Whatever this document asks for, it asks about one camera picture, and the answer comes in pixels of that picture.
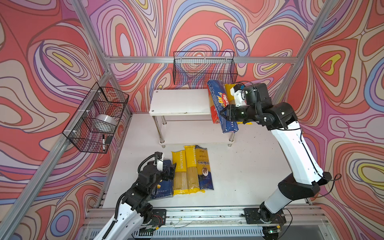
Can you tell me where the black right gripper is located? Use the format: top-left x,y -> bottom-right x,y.
218,104 -> 259,122

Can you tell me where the red spaghetti bag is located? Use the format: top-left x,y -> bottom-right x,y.
209,92 -> 220,124

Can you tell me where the blue Barilla spaghetti box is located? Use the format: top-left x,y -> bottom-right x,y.
207,80 -> 239,134

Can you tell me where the yellow pastatime bag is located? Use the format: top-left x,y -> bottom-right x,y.
185,145 -> 204,194
172,150 -> 189,196
225,84 -> 255,125

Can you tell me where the blue Ankara spaghetti bag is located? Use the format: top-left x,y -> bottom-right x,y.
195,146 -> 214,191

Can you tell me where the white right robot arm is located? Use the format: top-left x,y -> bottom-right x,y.
220,84 -> 333,222

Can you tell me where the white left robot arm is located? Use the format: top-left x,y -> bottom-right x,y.
95,152 -> 177,240

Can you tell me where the white two-tier shelf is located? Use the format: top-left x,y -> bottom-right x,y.
149,89 -> 235,148

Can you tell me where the blue Barilla rigatoni box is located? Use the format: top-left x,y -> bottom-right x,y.
150,160 -> 176,200

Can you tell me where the silver tape roll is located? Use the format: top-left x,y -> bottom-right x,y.
96,114 -> 118,126

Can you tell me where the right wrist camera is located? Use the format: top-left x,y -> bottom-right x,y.
230,84 -> 246,107

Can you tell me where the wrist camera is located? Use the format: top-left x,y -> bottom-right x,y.
154,152 -> 165,172
230,84 -> 246,107

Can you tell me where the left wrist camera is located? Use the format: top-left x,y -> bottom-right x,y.
154,152 -> 165,172

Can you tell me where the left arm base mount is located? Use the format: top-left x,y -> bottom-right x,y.
143,209 -> 167,228

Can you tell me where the black wire basket back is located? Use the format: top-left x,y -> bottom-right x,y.
173,50 -> 238,89

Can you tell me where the black wire basket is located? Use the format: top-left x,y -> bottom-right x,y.
173,50 -> 238,89
63,83 -> 130,154

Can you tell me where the black wire basket left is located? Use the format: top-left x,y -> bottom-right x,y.
63,83 -> 130,154

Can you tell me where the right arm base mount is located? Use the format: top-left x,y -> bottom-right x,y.
241,208 -> 287,225

